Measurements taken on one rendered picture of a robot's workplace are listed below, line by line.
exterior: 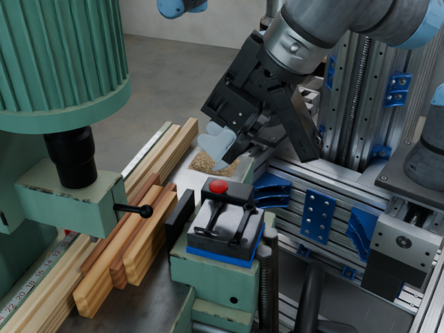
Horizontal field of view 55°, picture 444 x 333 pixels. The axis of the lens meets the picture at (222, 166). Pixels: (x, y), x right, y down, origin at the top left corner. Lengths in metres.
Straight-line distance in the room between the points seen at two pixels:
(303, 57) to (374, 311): 1.20
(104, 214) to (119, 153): 2.03
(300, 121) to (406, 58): 0.69
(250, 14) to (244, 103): 3.45
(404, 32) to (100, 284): 0.52
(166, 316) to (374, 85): 0.77
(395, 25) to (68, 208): 0.47
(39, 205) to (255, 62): 0.36
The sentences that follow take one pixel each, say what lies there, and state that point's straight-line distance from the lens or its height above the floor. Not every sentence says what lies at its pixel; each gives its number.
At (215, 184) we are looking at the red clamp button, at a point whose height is 1.02.
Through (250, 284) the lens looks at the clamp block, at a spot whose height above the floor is 0.94.
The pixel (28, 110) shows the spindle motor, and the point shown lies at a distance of 0.49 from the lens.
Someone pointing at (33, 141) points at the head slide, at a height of 1.10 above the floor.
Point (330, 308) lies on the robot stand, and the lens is 1.55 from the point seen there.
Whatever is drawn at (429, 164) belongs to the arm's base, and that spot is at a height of 0.87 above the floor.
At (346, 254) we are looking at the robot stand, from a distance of 1.32.
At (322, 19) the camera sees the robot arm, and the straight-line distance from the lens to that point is 0.48.
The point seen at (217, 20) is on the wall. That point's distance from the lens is 4.09.
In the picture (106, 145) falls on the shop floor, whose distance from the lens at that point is 2.73.
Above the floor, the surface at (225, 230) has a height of 1.00.
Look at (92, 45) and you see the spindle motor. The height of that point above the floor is 1.28.
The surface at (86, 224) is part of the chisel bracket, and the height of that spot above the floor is 1.02.
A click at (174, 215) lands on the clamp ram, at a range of 0.66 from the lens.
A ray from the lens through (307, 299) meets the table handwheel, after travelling 0.62.
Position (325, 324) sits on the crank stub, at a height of 0.93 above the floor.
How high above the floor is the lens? 1.44
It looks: 36 degrees down
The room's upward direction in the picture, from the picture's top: straight up
